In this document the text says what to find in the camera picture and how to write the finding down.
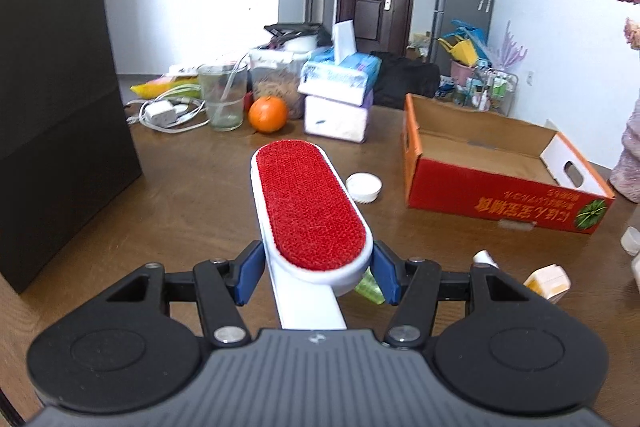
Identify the black plastic stand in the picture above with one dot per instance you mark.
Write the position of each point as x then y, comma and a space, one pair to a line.
295, 29

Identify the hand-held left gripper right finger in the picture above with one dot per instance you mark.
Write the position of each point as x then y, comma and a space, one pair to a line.
385, 273

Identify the yellow and blue dustpans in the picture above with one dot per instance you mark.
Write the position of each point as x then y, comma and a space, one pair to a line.
465, 47

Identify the orange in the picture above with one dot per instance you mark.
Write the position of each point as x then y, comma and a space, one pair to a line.
268, 114

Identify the clear plastic food container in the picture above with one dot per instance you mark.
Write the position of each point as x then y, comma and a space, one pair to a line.
272, 77

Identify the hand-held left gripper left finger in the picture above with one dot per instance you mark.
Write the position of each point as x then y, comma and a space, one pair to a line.
250, 273

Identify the yellow snack bag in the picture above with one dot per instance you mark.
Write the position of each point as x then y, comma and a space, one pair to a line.
150, 88

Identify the red cardboard box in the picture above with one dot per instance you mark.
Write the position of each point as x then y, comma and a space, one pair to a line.
480, 157

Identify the white jar lid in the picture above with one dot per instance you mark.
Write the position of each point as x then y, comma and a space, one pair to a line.
364, 187

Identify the pink bucket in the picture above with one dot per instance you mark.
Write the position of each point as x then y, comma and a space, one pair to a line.
462, 71

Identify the blue tissue pack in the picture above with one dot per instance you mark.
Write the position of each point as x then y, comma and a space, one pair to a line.
345, 74

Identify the clear glass cup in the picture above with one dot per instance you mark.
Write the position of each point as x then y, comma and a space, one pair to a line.
222, 102

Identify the purple tissue pack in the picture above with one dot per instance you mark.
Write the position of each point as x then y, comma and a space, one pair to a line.
332, 119

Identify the black paper bag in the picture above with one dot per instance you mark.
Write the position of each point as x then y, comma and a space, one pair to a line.
60, 107

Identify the pink ribbed vase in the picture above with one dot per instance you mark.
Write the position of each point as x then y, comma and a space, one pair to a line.
631, 157

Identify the green spray bottle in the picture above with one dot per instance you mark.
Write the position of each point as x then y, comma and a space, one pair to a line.
369, 289

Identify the white plastic jar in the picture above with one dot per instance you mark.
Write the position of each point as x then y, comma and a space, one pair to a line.
631, 241

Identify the small white bottle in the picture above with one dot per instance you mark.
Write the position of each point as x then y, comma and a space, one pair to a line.
485, 257

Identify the red and white lint brush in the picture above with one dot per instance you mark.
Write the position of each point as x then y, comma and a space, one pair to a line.
305, 207

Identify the black folding chair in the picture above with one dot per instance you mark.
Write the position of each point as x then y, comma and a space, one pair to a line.
405, 79

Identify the purple clothes hangers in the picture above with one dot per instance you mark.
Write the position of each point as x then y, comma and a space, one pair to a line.
511, 47

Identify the small cream box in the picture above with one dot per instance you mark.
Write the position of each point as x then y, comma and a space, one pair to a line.
547, 283

